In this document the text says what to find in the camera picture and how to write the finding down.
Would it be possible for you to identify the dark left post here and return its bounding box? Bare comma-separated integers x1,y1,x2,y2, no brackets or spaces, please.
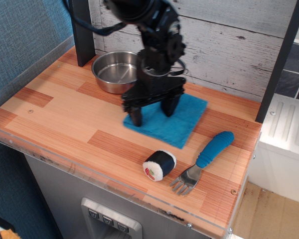
68,0,95,67

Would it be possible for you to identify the blue towel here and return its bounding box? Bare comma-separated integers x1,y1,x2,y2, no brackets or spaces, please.
123,94,208,149

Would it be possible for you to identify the dark post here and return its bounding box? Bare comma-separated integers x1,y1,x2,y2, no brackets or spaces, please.
255,0,299,123
68,0,95,67

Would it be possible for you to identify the small steel pot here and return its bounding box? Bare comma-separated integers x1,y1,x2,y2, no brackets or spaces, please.
92,50,183,94

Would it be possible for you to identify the white toy sink unit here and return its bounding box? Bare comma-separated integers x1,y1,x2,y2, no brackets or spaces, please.
248,94,299,202

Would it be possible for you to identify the silver dispenser panel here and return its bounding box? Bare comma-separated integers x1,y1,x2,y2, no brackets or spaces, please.
81,197,143,239

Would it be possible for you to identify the orange object at corner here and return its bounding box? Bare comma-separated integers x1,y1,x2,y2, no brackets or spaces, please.
0,230,21,239

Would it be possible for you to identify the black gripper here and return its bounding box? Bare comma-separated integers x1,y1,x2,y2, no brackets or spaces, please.
122,72,186,126

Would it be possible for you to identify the blue handled metal fork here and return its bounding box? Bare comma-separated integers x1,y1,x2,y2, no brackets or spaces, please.
170,131,234,196

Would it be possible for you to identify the plush sushi roll toy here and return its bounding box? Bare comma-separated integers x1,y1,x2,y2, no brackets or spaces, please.
143,150,176,182

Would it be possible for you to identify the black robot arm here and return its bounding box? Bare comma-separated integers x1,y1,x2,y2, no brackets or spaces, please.
104,0,186,126

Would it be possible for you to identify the dark right post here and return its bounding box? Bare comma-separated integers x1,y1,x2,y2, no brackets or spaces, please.
255,0,299,123

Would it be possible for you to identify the clear acrylic edge guard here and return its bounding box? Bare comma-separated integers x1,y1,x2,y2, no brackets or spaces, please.
0,129,233,239

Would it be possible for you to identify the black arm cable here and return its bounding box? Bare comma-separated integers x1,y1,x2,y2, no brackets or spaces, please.
62,0,127,37

